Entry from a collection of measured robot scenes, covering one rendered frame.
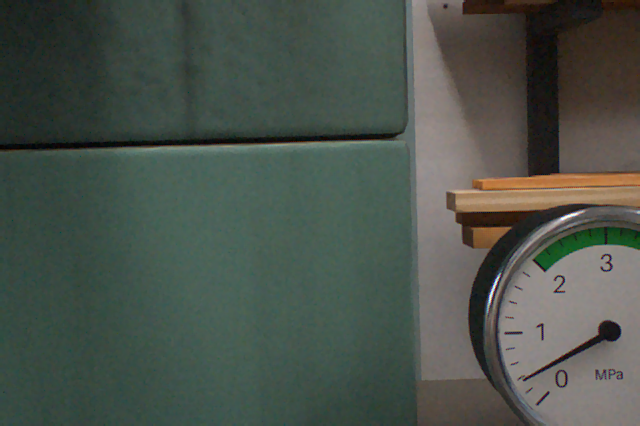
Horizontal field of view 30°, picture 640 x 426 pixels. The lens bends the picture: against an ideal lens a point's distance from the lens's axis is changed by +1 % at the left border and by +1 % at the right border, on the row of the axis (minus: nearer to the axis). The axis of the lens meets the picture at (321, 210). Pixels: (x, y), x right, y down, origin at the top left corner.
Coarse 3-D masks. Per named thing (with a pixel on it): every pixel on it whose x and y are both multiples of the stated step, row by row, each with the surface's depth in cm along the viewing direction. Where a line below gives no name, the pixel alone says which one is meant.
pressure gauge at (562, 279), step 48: (528, 240) 30; (576, 240) 30; (624, 240) 30; (480, 288) 31; (528, 288) 30; (576, 288) 30; (624, 288) 30; (480, 336) 31; (528, 336) 30; (576, 336) 30; (624, 336) 30; (528, 384) 30; (576, 384) 30; (624, 384) 30
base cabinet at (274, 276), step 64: (0, 192) 35; (64, 192) 35; (128, 192) 36; (192, 192) 36; (256, 192) 36; (320, 192) 36; (384, 192) 36; (0, 256) 35; (64, 256) 36; (128, 256) 36; (192, 256) 36; (256, 256) 36; (320, 256) 36; (384, 256) 36; (0, 320) 36; (64, 320) 36; (128, 320) 36; (192, 320) 36; (256, 320) 36; (320, 320) 36; (384, 320) 36; (0, 384) 36; (64, 384) 36; (128, 384) 36; (192, 384) 36; (256, 384) 36; (320, 384) 36; (384, 384) 36
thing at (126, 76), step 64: (0, 0) 35; (64, 0) 35; (128, 0) 35; (192, 0) 35; (256, 0) 35; (320, 0) 36; (384, 0) 36; (0, 64) 35; (64, 64) 35; (128, 64) 35; (192, 64) 35; (256, 64) 36; (320, 64) 36; (384, 64) 36; (0, 128) 35; (64, 128) 35; (128, 128) 35; (192, 128) 36; (256, 128) 36; (320, 128) 36; (384, 128) 36
